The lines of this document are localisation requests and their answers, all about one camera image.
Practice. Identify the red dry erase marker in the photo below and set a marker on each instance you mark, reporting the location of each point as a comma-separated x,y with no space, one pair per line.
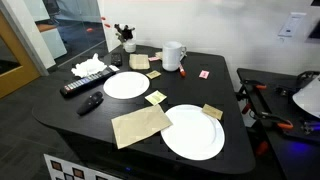
182,71

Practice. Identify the white ceramic mug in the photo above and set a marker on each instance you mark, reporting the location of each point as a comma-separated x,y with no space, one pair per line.
172,54

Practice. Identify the white plate near mug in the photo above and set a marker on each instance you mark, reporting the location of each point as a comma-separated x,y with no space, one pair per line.
126,85

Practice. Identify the yellow sugar packet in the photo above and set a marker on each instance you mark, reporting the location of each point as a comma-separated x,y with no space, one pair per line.
155,97

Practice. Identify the small brown sugar packet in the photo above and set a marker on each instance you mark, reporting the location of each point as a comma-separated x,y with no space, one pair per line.
153,74

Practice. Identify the pink packet near napkin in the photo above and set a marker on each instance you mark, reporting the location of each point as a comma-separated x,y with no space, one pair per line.
154,58

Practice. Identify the brown napkin near vase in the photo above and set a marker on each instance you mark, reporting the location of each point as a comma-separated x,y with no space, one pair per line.
139,62

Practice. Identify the pink sweetener packet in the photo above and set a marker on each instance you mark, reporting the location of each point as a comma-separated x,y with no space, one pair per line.
204,74

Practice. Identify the large brown paper napkin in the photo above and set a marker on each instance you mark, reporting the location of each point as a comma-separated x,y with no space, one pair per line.
138,125

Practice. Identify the brown packet beside plate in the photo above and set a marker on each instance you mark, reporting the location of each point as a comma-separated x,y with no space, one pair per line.
212,111

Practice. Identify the white plate front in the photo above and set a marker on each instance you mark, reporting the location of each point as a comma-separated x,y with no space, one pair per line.
193,134

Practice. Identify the white vase with dried flowers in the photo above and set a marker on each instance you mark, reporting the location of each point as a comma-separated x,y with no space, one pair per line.
125,36

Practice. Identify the small black curved remote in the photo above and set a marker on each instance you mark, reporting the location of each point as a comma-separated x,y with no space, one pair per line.
91,103

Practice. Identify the crumpled white tissue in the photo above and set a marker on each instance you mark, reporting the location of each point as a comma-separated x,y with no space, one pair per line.
89,67

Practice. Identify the long black tv remote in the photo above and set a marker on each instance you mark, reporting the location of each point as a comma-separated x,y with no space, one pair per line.
76,87

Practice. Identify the checkerboard calibration board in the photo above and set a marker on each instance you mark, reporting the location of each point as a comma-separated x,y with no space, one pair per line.
60,169

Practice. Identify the black side table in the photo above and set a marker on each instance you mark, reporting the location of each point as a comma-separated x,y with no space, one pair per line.
292,133

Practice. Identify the orange handled clamp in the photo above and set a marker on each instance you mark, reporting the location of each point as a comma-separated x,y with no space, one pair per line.
278,120
255,83

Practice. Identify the white wall panel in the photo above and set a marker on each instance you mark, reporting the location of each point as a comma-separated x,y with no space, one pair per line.
291,24

